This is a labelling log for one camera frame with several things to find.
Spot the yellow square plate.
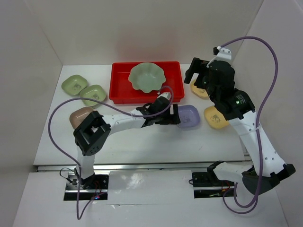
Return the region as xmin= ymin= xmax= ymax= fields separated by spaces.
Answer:
xmin=204 ymin=106 xmax=230 ymax=129
xmin=190 ymin=79 xmax=209 ymax=100

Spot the purple square plate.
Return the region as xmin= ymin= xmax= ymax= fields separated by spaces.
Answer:
xmin=177 ymin=105 xmax=201 ymax=128

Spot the large green scalloped bowl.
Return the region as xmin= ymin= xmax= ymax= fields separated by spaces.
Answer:
xmin=128 ymin=62 xmax=166 ymax=93

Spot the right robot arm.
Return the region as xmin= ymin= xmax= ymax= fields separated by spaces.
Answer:
xmin=184 ymin=58 xmax=295 ymax=195

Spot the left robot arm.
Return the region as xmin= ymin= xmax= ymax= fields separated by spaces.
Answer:
xmin=73 ymin=95 xmax=180 ymax=189

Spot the red plastic bin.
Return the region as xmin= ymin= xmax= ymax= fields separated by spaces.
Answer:
xmin=109 ymin=61 xmax=185 ymax=104

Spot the near green square plate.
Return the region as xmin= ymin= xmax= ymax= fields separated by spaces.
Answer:
xmin=80 ymin=85 xmax=107 ymax=102

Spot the green square plate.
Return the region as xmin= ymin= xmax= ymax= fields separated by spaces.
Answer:
xmin=61 ymin=75 xmax=88 ymax=96
xmin=80 ymin=85 xmax=107 ymax=102

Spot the brown square plate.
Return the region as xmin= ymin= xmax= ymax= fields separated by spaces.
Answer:
xmin=69 ymin=107 xmax=94 ymax=129

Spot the far green square plate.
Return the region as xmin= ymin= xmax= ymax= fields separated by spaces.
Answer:
xmin=61 ymin=75 xmax=88 ymax=96

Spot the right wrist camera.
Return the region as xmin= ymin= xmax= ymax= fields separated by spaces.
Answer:
xmin=206 ymin=46 xmax=232 ymax=68

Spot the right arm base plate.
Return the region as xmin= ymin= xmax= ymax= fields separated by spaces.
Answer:
xmin=188 ymin=172 xmax=234 ymax=199

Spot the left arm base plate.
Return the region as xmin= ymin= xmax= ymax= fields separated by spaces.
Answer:
xmin=63 ymin=174 xmax=109 ymax=201

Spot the front aluminium rail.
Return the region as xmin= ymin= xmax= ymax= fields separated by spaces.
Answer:
xmin=35 ymin=160 xmax=256 ymax=172

